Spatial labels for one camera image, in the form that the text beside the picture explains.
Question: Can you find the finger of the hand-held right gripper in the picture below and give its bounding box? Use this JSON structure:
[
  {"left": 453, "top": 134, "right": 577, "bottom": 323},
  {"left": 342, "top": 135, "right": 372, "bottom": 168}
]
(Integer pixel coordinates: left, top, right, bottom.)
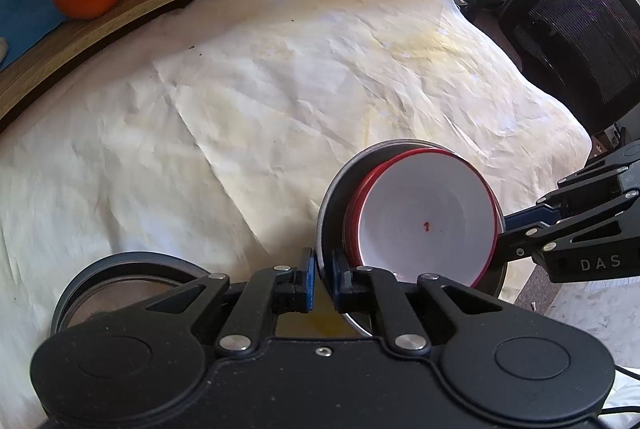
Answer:
[
  {"left": 500, "top": 192, "right": 640, "bottom": 283},
  {"left": 504, "top": 144, "right": 640, "bottom": 233}
]

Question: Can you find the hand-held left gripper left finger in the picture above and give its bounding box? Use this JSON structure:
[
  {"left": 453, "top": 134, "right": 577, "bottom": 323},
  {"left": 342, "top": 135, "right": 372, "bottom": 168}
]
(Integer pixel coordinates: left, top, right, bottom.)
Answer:
[{"left": 145, "top": 247, "right": 316, "bottom": 356}]

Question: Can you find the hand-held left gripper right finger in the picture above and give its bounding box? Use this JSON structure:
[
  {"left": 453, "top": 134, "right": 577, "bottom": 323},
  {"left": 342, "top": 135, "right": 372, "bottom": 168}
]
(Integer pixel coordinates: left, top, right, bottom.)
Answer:
[{"left": 330, "top": 254, "right": 504, "bottom": 356}]

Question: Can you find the stainless steel bowl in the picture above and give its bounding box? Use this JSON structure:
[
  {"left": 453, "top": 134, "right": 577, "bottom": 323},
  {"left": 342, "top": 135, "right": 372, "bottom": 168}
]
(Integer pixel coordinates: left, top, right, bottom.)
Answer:
[{"left": 315, "top": 138, "right": 507, "bottom": 340}]

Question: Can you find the red-rimmed white bowl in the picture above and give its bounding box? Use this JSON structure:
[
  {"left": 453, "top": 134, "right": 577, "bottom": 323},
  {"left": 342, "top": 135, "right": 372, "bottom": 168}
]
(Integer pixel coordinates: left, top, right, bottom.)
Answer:
[
  {"left": 357, "top": 150, "right": 501, "bottom": 289},
  {"left": 342, "top": 148, "right": 457, "bottom": 268}
]

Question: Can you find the stainless steel plate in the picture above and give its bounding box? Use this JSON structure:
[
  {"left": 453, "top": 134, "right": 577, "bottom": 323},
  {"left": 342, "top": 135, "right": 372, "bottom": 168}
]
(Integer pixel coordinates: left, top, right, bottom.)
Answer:
[{"left": 50, "top": 251, "right": 213, "bottom": 335}]

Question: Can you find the black mesh office chair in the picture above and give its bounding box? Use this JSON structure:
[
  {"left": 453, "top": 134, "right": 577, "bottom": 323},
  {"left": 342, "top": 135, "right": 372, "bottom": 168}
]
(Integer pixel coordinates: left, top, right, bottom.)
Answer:
[{"left": 497, "top": 0, "right": 640, "bottom": 145}]

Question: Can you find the white paper sheet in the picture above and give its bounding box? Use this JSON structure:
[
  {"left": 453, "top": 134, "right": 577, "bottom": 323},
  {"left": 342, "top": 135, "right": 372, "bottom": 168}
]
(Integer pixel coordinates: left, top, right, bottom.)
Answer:
[{"left": 0, "top": 0, "right": 593, "bottom": 415}]

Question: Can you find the black cable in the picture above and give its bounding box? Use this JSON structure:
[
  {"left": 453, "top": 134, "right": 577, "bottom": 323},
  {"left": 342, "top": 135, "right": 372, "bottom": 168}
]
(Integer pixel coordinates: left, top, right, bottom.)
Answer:
[{"left": 597, "top": 361, "right": 640, "bottom": 416}]

